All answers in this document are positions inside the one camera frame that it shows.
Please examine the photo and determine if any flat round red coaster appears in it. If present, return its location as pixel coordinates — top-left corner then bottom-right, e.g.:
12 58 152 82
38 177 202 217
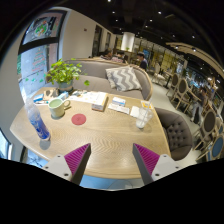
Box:
70 113 88 126

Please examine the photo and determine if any white open booklet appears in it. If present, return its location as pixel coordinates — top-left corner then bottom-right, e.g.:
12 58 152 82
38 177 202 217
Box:
68 90 101 104

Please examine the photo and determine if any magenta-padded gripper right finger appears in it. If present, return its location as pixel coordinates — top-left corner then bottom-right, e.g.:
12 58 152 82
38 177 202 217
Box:
132 143 183 186

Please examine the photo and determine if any person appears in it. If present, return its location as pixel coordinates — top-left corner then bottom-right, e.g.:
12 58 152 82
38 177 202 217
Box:
99 49 114 61
137 51 149 72

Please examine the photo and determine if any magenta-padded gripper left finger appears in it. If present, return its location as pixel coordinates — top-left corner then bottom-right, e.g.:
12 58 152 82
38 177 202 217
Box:
42 143 92 186

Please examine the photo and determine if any white box with orange edge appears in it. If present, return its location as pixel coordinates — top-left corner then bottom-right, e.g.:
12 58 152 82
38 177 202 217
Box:
91 92 109 112

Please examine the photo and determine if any clear plastic cup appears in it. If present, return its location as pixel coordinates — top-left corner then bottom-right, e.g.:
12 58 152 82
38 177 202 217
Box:
135 99 155 130

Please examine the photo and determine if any group of ceiling lights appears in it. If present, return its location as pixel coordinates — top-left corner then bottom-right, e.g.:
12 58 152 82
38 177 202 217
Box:
106 0 223 84

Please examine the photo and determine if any brown patterned card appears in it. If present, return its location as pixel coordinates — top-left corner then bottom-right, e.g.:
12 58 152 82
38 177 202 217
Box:
43 88 60 101

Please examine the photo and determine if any grey tufted chair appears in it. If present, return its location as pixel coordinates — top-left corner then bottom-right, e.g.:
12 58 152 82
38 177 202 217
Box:
153 107 194 162

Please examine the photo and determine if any white napkin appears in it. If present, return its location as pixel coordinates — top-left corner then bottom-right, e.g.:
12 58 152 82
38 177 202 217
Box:
129 105 143 119

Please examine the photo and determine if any pale green mug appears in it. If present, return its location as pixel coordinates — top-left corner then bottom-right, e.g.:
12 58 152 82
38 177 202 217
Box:
48 97 72 119

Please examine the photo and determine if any white printed paper sheet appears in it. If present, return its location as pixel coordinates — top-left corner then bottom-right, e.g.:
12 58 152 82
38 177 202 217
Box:
107 103 131 115

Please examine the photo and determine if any clear bottle with blue label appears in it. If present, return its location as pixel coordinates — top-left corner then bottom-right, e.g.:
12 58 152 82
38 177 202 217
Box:
24 97 52 142

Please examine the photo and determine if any group of wooden chairs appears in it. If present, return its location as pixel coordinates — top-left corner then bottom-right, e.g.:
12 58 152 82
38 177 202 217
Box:
164 71 224 163

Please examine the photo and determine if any yellow card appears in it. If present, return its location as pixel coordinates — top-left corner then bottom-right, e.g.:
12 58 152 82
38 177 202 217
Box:
140 99 154 110

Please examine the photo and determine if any blue white carton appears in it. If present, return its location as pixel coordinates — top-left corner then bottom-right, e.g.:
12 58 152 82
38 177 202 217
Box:
33 93 45 103

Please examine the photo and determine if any round-print window poster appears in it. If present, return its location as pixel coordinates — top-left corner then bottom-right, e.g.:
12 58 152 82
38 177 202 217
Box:
21 11 66 46

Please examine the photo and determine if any small blue white box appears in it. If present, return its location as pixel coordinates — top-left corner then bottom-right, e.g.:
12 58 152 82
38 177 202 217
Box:
111 96 127 107

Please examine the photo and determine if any grey white chevron pillow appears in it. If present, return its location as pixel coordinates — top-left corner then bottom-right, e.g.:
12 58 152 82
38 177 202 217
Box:
105 65 143 93

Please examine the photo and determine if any potted green plant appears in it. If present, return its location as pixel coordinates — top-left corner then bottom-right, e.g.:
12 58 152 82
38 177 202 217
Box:
45 58 91 93

